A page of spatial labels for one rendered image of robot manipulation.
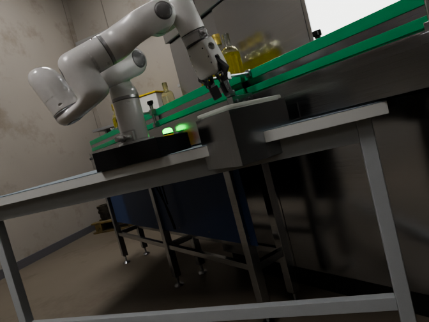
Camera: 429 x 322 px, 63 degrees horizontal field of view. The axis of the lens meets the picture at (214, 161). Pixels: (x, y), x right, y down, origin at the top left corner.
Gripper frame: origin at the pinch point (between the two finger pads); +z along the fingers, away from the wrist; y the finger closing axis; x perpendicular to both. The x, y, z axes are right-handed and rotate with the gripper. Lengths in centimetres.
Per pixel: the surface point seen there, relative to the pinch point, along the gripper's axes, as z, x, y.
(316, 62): 5.1, -21.7, -18.5
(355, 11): -2.9, -40.8, -24.3
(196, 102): 1.5, -13.7, 33.5
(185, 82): -9, -46, 81
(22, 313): 47, 76, 89
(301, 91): 11.1, -18.3, -12.1
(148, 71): -48, -178, 336
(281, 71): 3.8, -22.5, -4.7
